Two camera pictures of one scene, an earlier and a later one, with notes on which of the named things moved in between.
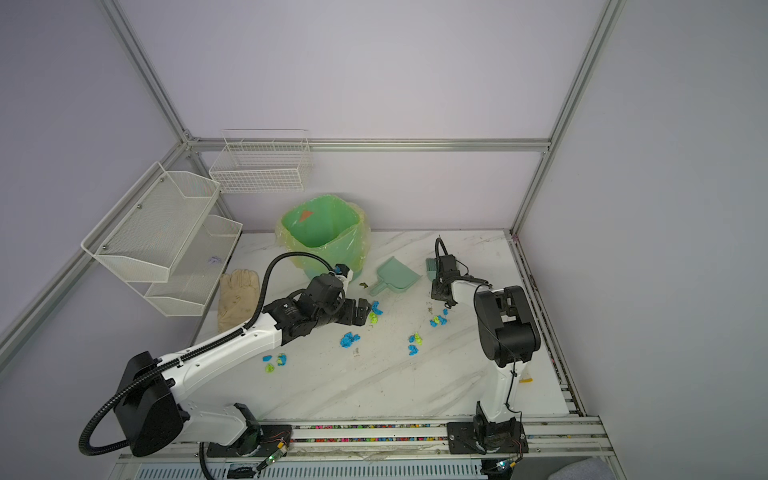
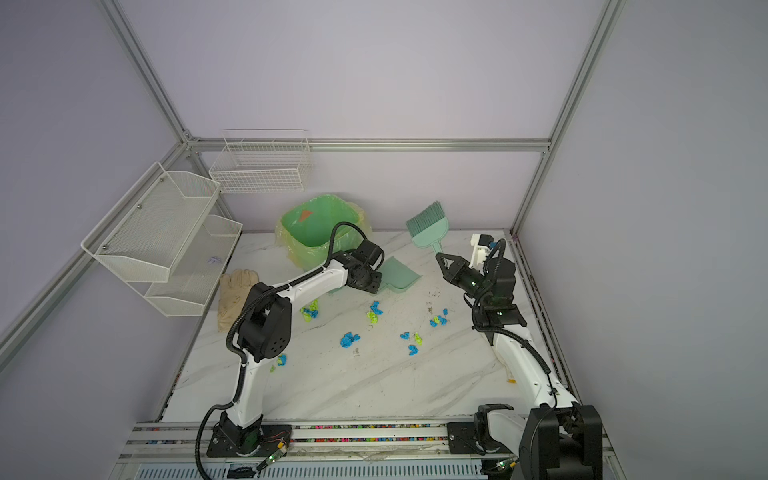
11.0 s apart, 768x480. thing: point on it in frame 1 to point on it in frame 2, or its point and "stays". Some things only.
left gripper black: (350, 318) to (374, 287)
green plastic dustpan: (394, 276) stays
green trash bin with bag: (336, 230) stays
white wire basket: (262, 160) stays
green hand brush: (431, 268) to (429, 227)
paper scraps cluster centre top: (373, 316) stays
